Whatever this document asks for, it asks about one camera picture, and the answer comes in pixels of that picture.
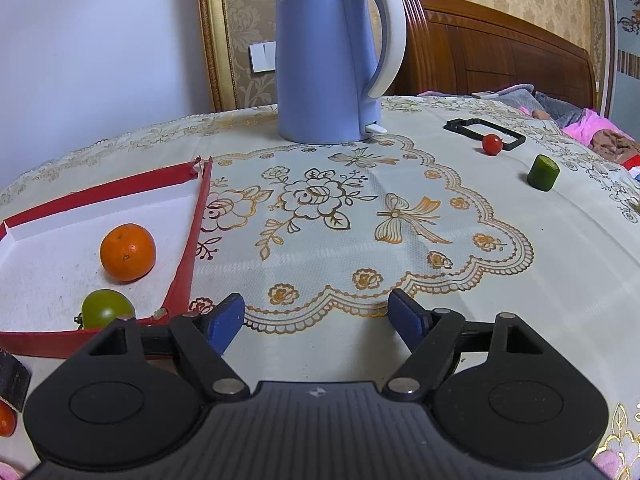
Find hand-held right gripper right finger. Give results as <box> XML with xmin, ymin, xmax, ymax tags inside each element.
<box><xmin>382</xmin><ymin>287</ymin><xmax>556</xmax><ymax>404</ymax></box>

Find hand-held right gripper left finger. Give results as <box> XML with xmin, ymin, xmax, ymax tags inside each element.
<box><xmin>75</xmin><ymin>292</ymin><xmax>251</xmax><ymax>404</ymax></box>

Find orange mandarin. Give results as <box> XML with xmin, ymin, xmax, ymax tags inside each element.
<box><xmin>100</xmin><ymin>224</ymin><xmax>157</xmax><ymax>282</ymax></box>

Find green tomato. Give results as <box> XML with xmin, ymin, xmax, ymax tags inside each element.
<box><xmin>81</xmin><ymin>289</ymin><xmax>136</xmax><ymax>331</ymax></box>

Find red cardboard box lid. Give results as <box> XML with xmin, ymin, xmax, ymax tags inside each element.
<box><xmin>0</xmin><ymin>156</ymin><xmax>214</xmax><ymax>360</ymax></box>

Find green cucumber piece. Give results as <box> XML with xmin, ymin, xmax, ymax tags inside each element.
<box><xmin>527</xmin><ymin>154</ymin><xmax>559</xmax><ymax>192</ymax></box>

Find grey plush blanket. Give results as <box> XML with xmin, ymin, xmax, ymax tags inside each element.
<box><xmin>492</xmin><ymin>84</ymin><xmax>593</xmax><ymax>128</ymax></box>

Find pink blanket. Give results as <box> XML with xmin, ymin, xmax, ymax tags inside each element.
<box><xmin>520</xmin><ymin>105</ymin><xmax>640</xmax><ymax>161</ymax></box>

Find blue electric kettle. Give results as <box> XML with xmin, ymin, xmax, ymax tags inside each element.
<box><xmin>275</xmin><ymin>0</ymin><xmax>407</xmax><ymax>145</ymax></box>

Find wooden bed headboard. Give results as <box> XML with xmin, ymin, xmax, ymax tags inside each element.
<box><xmin>382</xmin><ymin>0</ymin><xmax>598</xmax><ymax>111</ymax></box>

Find patterned wardrobe door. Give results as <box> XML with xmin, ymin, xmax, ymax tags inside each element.
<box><xmin>602</xmin><ymin>0</ymin><xmax>640</xmax><ymax>133</ymax></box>

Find black rectangular frame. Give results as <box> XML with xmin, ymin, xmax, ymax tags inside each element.
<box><xmin>443</xmin><ymin>118</ymin><xmax>527</xmax><ymax>153</ymax></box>

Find white wall switch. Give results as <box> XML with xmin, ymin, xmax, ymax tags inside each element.
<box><xmin>248</xmin><ymin>41</ymin><xmax>276</xmax><ymax>73</ymax></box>

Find gold wall panel frame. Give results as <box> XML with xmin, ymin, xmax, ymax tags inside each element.
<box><xmin>195</xmin><ymin>0</ymin><xmax>328</xmax><ymax>112</ymax></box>

